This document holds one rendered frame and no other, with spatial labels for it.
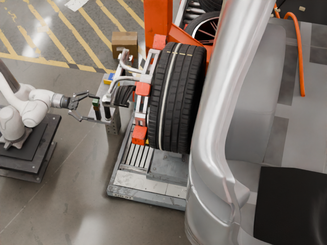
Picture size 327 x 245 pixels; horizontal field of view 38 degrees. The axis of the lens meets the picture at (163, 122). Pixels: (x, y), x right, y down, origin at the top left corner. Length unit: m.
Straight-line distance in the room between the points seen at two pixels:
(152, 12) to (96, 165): 1.26
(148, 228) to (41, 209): 0.78
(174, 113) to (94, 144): 1.30
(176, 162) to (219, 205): 1.49
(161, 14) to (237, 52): 1.24
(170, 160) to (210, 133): 1.60
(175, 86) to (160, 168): 0.92
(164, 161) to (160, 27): 0.93
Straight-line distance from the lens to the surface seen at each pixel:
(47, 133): 3.51
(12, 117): 3.31
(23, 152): 3.44
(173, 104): 2.57
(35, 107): 2.87
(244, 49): 1.95
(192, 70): 2.61
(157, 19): 3.14
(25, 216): 3.56
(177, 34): 3.31
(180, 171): 3.33
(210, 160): 1.75
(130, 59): 2.98
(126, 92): 2.69
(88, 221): 3.45
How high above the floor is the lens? 3.13
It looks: 55 degrees down
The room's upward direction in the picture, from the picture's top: straight up
